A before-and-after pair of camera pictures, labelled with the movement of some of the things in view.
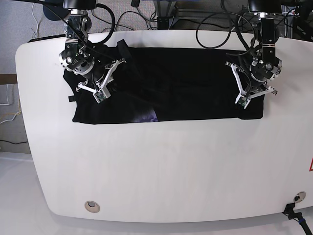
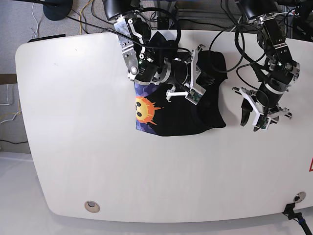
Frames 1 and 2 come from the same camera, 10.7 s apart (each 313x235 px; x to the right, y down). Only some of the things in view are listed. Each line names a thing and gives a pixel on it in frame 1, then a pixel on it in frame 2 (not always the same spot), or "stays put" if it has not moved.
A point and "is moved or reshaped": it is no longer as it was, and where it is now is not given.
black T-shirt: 154,84 is moved or reshaped
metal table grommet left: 92,206 stays put
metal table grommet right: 299,197 stays put
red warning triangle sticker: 311,166 stays put
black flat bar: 36,39 stays put
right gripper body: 247,92 → 265,101
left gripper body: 101,92 → 186,74
